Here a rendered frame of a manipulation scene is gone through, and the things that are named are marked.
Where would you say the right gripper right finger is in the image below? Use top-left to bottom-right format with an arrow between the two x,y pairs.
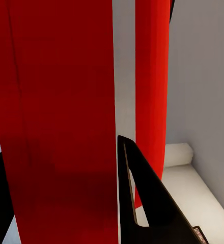
117,135 -> 203,244

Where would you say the radio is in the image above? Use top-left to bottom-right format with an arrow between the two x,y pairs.
0,0 -> 175,244

